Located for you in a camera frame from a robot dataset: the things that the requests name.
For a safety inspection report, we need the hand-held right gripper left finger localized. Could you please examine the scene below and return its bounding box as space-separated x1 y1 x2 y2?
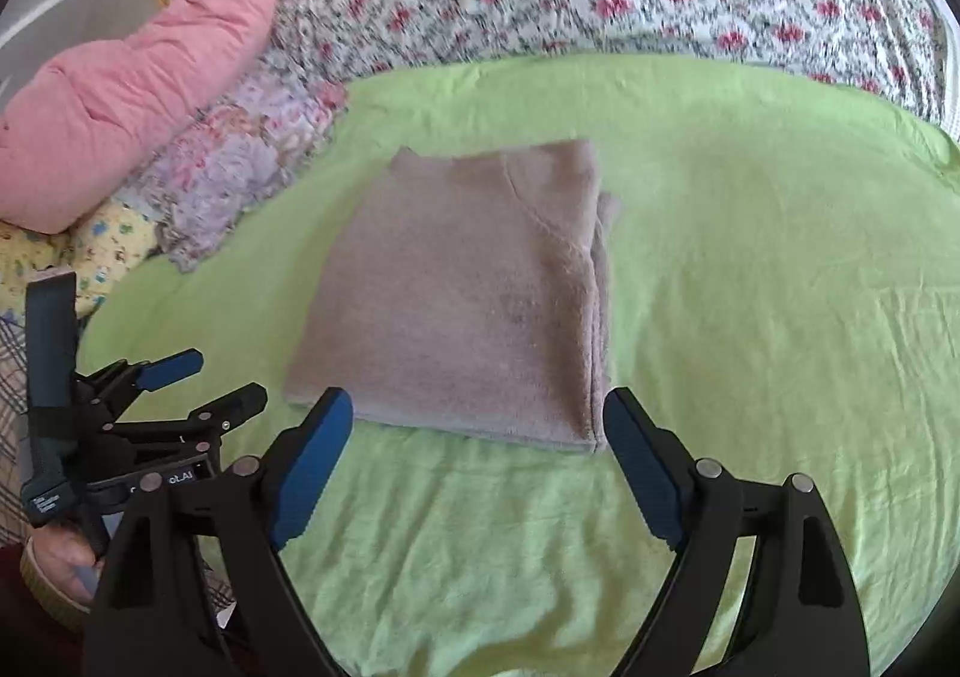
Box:
81 387 355 677

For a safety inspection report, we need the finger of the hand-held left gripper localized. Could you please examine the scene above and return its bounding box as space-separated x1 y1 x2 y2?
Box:
91 348 206 417
111 382 269 447

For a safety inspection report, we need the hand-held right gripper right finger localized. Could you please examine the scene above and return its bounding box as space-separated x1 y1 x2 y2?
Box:
604 387 872 677

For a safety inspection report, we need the beige fuzzy sweater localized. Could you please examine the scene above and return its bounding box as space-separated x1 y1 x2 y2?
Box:
281 138 623 457

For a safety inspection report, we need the person's left forearm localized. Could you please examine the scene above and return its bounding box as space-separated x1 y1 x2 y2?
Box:
0 540 95 677

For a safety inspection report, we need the person's left hand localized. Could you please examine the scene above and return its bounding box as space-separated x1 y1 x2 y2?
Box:
31 522 101 601

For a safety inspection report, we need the plaid cloth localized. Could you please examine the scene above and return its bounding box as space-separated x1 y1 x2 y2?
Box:
0 313 38 550

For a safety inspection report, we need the yellow printed cloth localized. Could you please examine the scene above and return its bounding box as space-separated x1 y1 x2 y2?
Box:
0 200 162 318

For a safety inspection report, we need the pale purple floral pillow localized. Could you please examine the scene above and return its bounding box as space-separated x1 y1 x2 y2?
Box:
112 80 350 274

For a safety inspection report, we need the light green blanket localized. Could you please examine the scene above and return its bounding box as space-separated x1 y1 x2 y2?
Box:
75 54 960 677

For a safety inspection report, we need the pink quilted pillow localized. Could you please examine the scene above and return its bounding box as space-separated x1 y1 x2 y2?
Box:
0 0 316 235

